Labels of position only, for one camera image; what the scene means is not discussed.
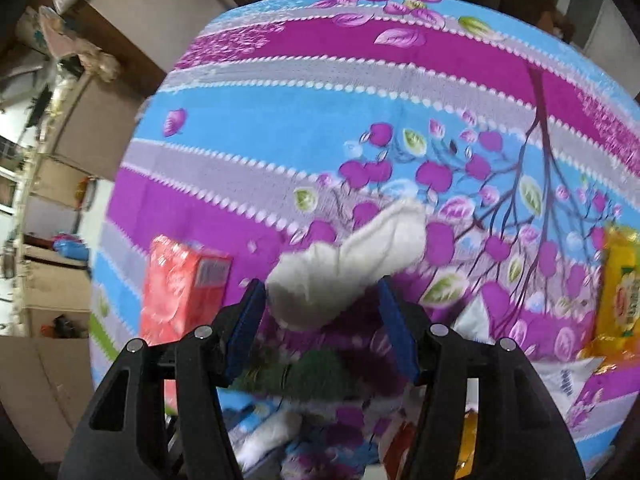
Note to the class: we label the white tissue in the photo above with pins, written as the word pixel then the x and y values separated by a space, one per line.
pixel 307 290

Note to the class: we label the kitchen counter cabinets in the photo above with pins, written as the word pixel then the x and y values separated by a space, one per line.
pixel 83 133

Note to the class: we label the red tissue packet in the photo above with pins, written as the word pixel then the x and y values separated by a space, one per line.
pixel 183 288

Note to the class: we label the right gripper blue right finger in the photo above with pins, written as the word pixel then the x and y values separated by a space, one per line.
pixel 520 431

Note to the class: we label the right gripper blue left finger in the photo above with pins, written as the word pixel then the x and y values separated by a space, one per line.
pixel 122 434

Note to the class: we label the orange snack packet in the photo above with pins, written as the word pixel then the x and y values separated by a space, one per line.
pixel 402 435

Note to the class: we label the yellow snack bag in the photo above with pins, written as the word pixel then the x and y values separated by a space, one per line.
pixel 616 330

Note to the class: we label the colourful floral tablecloth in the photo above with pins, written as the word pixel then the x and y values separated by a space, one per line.
pixel 289 122

